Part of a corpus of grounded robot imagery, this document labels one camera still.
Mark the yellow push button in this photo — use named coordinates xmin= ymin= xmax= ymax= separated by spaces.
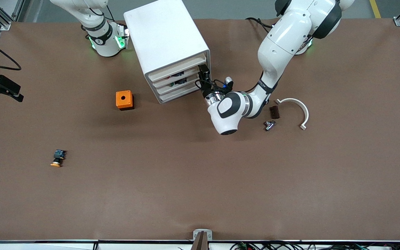
xmin=50 ymin=149 xmax=68 ymax=168

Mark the orange box with hole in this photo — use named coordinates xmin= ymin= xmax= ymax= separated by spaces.
xmin=116 ymin=90 xmax=134 ymax=111

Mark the brown table cover sheet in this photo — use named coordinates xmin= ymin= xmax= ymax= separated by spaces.
xmin=0 ymin=17 xmax=400 ymax=242

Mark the black left base cable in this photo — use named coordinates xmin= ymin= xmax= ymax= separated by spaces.
xmin=245 ymin=17 xmax=274 ymax=31

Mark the black base cable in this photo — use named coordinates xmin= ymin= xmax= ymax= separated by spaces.
xmin=245 ymin=17 xmax=274 ymax=31
xmin=105 ymin=3 xmax=116 ymax=22

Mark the white curved bracket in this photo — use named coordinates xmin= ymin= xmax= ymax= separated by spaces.
xmin=275 ymin=98 xmax=310 ymax=131

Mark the black right base cable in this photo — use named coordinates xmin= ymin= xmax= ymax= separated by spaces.
xmin=105 ymin=3 xmax=116 ymax=22

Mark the grey metal clamp bracket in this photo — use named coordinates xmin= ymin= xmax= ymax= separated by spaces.
xmin=191 ymin=228 xmax=213 ymax=250

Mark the white table edge rail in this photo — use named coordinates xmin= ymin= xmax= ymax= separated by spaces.
xmin=0 ymin=240 xmax=400 ymax=250

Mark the tangled black cable bundle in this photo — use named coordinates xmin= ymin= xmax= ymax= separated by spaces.
xmin=230 ymin=241 xmax=400 ymax=250

